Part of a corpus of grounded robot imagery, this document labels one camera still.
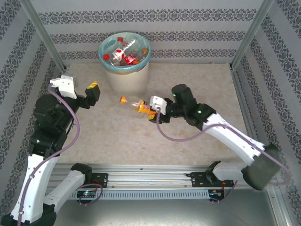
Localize orange juice bottle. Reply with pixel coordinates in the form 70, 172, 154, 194
119, 95, 158, 118

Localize cream plastic bin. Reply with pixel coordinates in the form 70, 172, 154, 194
98, 32, 152, 97

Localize blue plastic bin liner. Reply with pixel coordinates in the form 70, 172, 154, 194
98, 32, 152, 74

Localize small controller board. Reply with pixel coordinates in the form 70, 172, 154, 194
208, 189, 225, 198
77, 190, 97, 198

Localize grey metal bottom panel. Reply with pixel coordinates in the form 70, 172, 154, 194
22, 199, 286, 226

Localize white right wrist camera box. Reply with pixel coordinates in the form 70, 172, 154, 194
149, 95, 168, 116

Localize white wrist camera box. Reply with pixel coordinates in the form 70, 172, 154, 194
50, 74, 79, 99
149, 95, 168, 116

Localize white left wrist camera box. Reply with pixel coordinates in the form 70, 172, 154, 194
50, 74, 79, 99

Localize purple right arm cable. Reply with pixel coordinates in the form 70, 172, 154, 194
156, 107, 292, 205

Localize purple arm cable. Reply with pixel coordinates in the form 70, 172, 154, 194
16, 84, 104, 226
156, 107, 292, 205

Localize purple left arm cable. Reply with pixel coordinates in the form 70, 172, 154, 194
16, 84, 104, 226

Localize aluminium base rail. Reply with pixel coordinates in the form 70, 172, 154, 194
22, 163, 279, 189

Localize aluminium frame post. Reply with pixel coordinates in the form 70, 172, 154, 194
231, 0, 275, 69
19, 0, 69, 71

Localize grey slotted cable duct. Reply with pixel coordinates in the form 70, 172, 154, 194
32, 189, 211, 201

